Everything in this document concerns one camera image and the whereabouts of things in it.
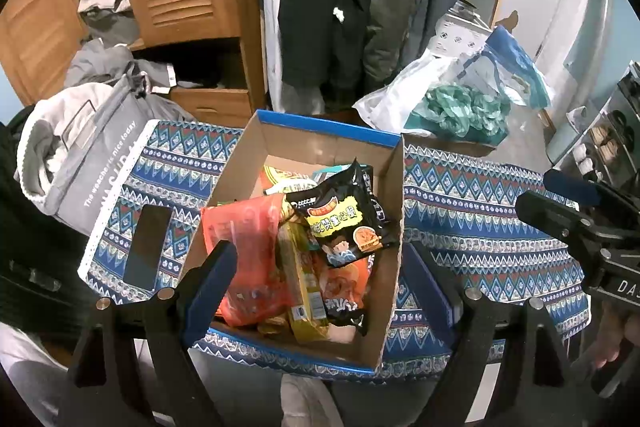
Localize black smartphone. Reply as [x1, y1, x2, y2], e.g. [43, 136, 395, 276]
[122, 204, 173, 293]

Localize blue plastic bag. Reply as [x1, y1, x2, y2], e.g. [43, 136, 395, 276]
[460, 26, 553, 110]

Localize dark cloth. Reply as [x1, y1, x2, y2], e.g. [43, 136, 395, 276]
[0, 122, 96, 333]

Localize shoe rack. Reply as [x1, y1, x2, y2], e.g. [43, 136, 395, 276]
[545, 62, 640, 188]

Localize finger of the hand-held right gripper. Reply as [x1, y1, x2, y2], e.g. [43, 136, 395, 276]
[542, 169, 632, 210]
[515, 191, 606, 258]

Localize grey clothes pile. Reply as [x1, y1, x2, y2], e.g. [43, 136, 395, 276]
[65, 39, 176, 95]

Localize orange black snack packet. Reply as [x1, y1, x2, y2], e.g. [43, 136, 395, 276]
[312, 252, 373, 338]

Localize teal snack packet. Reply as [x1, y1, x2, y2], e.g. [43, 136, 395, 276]
[312, 163, 373, 188]

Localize beige shoes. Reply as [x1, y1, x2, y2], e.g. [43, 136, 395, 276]
[587, 127, 623, 164]

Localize white door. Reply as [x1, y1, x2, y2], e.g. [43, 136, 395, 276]
[535, 0, 611, 72]

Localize patterned blue tablecloth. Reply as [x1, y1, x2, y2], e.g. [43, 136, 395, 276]
[77, 119, 593, 380]

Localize red snack packet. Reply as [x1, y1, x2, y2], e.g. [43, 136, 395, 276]
[200, 194, 296, 328]

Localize white cloth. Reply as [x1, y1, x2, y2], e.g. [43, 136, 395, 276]
[280, 374, 346, 427]

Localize blue cardboard box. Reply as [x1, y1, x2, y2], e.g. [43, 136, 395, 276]
[182, 109, 405, 375]

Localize grey tote bag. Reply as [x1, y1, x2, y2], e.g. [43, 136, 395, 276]
[15, 72, 201, 238]

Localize white hanging garment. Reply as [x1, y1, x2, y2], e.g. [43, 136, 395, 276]
[262, 0, 311, 112]

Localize white grey hoodie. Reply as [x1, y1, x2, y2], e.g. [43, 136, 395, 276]
[15, 82, 116, 205]

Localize folded grey clothes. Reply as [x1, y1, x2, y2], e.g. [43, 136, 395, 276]
[77, 0, 141, 45]

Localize teal patterned cloth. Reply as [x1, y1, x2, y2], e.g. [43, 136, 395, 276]
[405, 84, 511, 145]

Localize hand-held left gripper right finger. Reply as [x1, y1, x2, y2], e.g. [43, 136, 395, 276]
[405, 243, 596, 427]

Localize person's right hand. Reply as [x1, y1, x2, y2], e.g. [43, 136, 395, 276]
[592, 301, 640, 373]

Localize white laundry basket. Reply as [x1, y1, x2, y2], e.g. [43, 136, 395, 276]
[432, 4, 493, 58]

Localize light blue bin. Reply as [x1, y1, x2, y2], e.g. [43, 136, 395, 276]
[545, 107, 586, 162]

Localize white plastic bag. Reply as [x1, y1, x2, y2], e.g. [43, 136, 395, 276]
[352, 52, 481, 138]

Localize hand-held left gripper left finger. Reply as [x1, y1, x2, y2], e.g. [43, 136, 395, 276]
[67, 239, 241, 427]

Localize white shoes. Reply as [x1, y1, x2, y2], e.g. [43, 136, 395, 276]
[570, 144, 596, 175]

